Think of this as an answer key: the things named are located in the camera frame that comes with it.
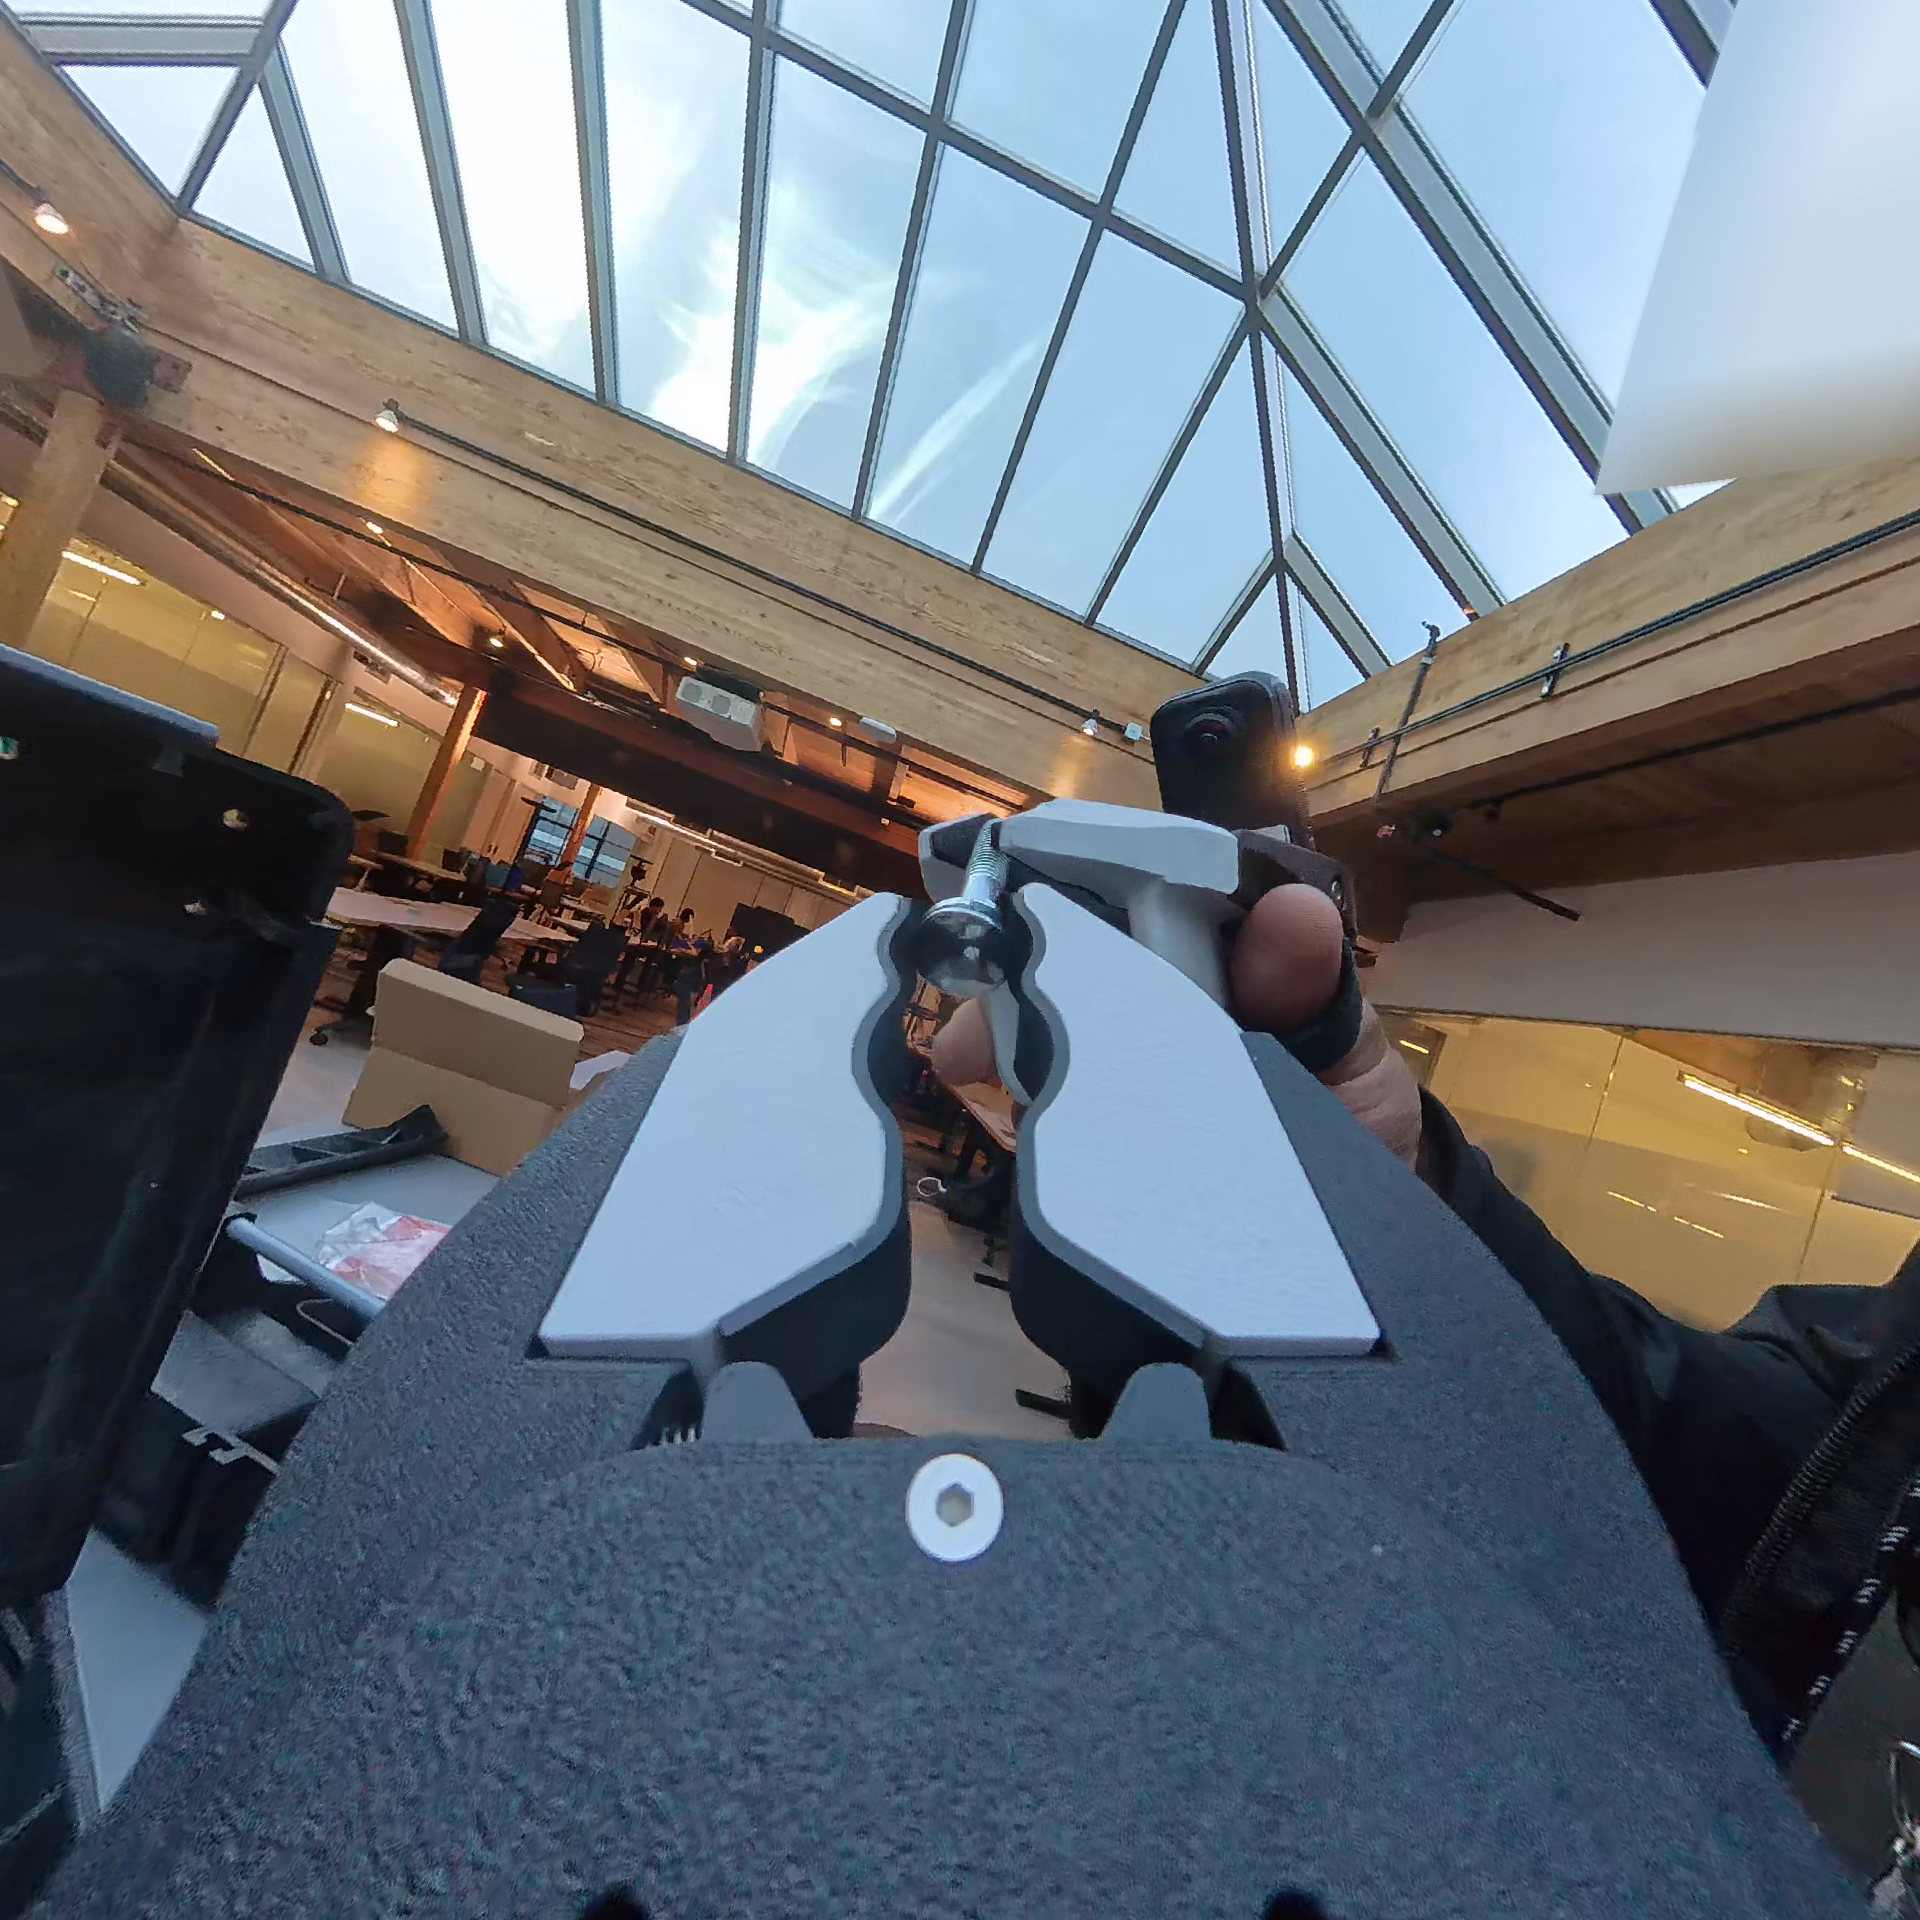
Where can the person's right hand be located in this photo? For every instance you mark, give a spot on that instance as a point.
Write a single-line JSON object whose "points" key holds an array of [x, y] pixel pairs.
{"points": [[1289, 943]]}

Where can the clear bag with red parts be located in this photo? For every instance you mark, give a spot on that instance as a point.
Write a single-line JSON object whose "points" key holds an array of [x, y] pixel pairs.
{"points": [[385, 1251]]}

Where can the white hanging panel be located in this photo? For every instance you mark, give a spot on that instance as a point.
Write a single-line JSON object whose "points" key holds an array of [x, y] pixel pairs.
{"points": [[1783, 224]]}

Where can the closed cardboard box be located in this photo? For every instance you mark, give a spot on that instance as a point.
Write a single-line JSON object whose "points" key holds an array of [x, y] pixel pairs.
{"points": [[463, 1050]]}

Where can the person's dark jacket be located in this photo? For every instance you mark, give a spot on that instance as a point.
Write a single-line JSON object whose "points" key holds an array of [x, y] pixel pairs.
{"points": [[1862, 1650]]}

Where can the silver bolt with nut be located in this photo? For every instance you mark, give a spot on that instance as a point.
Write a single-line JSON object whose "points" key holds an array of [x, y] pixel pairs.
{"points": [[962, 943]]}

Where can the grey metal tube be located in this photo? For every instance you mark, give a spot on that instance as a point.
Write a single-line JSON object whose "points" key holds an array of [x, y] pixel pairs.
{"points": [[300, 1267]]}

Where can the black plastic strip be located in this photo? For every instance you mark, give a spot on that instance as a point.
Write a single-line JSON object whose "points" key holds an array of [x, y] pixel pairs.
{"points": [[343, 1151]]}

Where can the black plastic storage box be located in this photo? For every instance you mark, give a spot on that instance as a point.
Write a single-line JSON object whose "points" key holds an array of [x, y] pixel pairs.
{"points": [[135, 1050]]}

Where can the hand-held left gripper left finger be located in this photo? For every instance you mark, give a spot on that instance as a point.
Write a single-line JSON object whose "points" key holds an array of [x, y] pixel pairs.
{"points": [[736, 1170]]}

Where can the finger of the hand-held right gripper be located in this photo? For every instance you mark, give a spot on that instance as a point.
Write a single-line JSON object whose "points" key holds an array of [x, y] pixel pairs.
{"points": [[943, 854], [1140, 845]]}

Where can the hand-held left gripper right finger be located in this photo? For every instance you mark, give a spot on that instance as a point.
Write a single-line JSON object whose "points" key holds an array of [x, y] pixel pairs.
{"points": [[1185, 1184]]}

